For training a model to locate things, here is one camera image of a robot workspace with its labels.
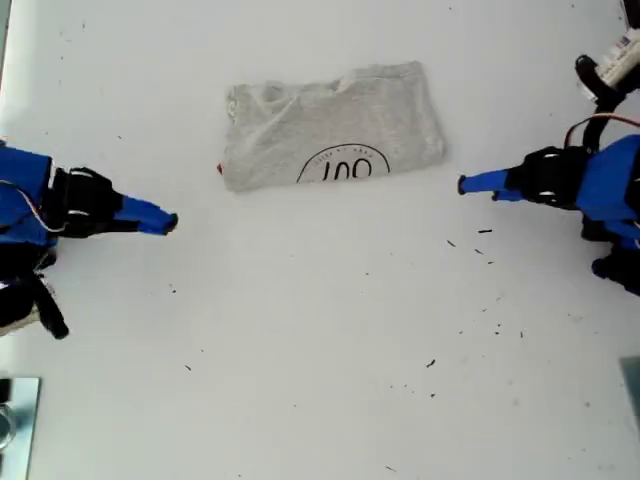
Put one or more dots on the grey t-shirt with brown sleeves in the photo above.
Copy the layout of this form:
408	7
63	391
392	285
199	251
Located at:
325	120

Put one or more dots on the steel plate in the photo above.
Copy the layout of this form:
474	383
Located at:
25	425

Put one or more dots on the black camera stalk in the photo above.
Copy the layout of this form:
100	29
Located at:
52	315
587	75

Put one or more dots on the black clamp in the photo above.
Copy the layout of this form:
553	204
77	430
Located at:
4	390

